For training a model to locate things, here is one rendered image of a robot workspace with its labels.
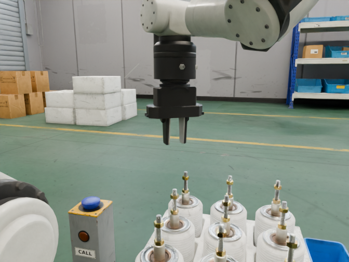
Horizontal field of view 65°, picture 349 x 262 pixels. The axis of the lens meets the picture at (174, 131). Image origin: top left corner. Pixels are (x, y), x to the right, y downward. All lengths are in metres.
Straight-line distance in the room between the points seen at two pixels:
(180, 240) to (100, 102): 2.58
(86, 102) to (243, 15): 2.92
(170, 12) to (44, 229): 0.41
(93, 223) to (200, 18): 0.45
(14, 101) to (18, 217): 3.82
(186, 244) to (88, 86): 2.65
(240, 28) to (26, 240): 0.32
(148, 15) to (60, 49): 6.63
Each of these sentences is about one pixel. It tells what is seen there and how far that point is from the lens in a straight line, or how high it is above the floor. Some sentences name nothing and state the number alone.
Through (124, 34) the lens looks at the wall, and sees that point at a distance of 6.28.
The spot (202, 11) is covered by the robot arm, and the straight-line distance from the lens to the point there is 0.47.
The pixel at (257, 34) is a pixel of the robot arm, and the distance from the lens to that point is 0.35.
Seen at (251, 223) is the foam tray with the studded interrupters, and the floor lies 0.18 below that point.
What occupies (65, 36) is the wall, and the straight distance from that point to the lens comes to 7.09.
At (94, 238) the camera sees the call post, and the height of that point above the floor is 0.26.
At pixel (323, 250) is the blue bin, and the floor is 0.09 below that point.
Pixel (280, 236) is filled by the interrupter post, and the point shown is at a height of 0.26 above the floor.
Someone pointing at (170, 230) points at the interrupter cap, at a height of 0.25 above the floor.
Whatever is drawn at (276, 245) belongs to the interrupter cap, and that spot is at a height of 0.25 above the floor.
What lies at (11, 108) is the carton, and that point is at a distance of 4.08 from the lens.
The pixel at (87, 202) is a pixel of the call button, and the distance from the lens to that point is 0.63.
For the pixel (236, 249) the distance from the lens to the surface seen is 0.64.
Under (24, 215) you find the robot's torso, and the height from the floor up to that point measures 0.47.
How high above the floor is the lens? 0.61
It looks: 13 degrees down
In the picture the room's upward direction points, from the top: straight up
